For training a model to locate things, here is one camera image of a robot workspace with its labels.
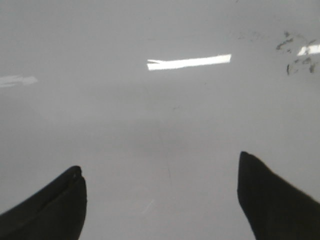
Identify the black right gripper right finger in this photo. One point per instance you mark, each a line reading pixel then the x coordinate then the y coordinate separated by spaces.
pixel 275 209

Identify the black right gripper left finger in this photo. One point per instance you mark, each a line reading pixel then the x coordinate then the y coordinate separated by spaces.
pixel 55 212

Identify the white whiteboard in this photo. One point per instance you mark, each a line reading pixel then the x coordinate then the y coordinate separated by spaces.
pixel 155 100

